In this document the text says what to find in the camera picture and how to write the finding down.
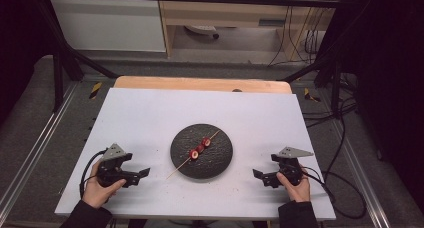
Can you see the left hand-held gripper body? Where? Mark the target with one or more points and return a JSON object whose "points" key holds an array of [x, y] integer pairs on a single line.
{"points": [[108, 174]]}

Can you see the person's left hand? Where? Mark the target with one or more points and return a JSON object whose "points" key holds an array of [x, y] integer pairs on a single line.
{"points": [[95, 194]]}

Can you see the red hawthorn piece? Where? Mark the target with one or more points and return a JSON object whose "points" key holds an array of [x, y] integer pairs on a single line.
{"points": [[206, 142], [200, 148], [194, 154]]}

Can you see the white cabinet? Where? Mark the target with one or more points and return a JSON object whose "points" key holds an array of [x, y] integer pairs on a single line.
{"points": [[106, 24]]}

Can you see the yellow black tape strip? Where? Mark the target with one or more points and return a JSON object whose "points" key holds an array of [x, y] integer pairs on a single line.
{"points": [[310, 96], [95, 90]]}

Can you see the white board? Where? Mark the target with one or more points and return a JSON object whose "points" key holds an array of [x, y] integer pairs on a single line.
{"points": [[140, 121]]}

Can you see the person's right hand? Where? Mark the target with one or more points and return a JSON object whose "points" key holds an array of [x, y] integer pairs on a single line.
{"points": [[300, 193]]}

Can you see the black round plate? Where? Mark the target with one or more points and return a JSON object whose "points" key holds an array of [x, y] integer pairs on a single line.
{"points": [[213, 164]]}

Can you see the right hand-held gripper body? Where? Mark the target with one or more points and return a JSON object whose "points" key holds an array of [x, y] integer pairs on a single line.
{"points": [[292, 169]]}

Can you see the aluminium rail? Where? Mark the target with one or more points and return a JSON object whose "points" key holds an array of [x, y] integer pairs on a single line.
{"points": [[36, 148], [363, 174]]}

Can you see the wooden skewer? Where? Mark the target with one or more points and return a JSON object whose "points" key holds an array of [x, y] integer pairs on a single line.
{"points": [[176, 170]]}

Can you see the light wooden desk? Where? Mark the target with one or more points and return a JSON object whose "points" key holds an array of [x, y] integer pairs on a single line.
{"points": [[216, 16]]}

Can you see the grey chair base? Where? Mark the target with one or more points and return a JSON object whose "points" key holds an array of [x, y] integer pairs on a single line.
{"points": [[201, 29]]}

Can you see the wooden table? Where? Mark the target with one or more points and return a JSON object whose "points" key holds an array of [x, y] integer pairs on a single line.
{"points": [[200, 84]]}

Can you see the black curtain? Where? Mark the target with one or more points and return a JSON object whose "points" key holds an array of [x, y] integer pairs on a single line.
{"points": [[390, 71], [20, 38]]}

